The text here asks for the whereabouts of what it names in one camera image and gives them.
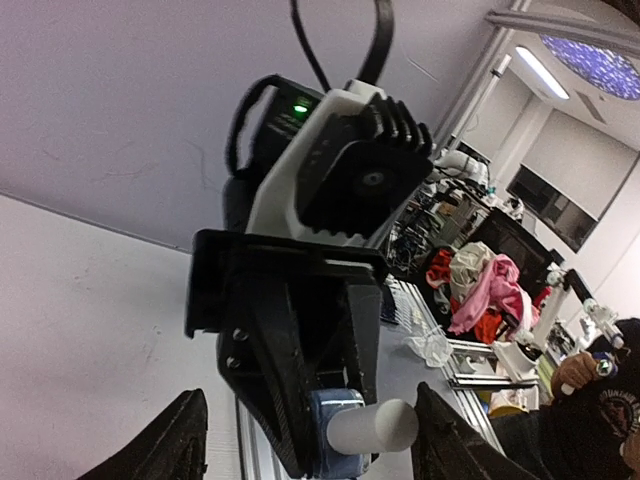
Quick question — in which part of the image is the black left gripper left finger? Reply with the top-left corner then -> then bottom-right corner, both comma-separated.
81,389 -> 208,480

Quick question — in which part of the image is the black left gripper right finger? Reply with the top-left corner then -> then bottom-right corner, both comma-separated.
412,382 -> 534,480

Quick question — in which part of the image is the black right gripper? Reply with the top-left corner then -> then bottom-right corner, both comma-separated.
184,229 -> 389,475

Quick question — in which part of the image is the blue nail polish bottle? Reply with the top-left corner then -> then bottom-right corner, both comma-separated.
310,388 -> 371,479

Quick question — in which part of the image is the white nail polish cap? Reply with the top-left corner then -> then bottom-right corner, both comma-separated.
326,399 -> 419,455

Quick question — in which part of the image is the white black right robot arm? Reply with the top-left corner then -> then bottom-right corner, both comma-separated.
185,76 -> 386,479

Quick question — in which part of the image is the seated person dark shirt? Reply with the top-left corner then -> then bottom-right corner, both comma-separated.
492,317 -> 640,480

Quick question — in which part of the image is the pile of coloured clothes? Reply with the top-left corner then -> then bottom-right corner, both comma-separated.
424,242 -> 540,344

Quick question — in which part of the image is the ceiling tube light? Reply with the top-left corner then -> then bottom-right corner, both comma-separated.
515,46 -> 569,100

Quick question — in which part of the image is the aluminium table front rail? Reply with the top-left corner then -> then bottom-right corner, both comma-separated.
235,398 -> 288,480

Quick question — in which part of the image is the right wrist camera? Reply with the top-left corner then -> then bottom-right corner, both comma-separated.
244,77 -> 435,247

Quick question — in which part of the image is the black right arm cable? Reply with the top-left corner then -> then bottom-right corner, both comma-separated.
289,0 -> 396,94

